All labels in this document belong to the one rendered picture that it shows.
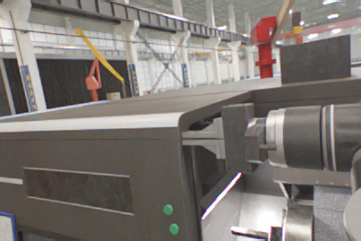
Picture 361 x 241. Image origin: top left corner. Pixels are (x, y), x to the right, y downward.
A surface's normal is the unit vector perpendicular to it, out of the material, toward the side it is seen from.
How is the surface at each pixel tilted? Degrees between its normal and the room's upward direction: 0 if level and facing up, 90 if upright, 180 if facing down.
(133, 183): 87
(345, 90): 90
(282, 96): 90
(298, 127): 61
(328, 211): 45
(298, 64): 90
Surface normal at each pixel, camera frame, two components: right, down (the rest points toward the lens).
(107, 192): -0.51, 0.13
